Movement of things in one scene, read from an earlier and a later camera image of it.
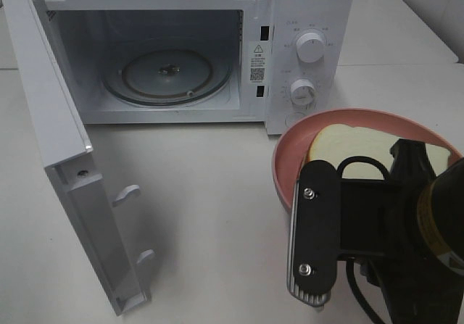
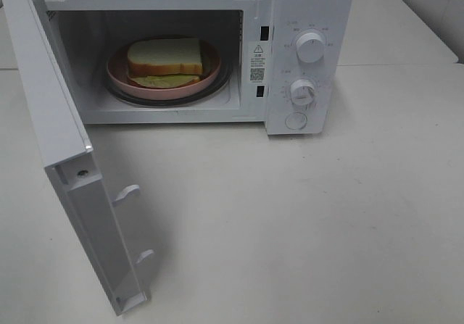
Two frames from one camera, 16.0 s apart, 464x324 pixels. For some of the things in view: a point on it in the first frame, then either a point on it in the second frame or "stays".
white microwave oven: [251, 50] stays
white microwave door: [67, 151] stays
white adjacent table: [381, 29] stays
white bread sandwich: [337, 143] → [164, 62]
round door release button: [293, 117] stays
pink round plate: [292, 151] → [117, 71]
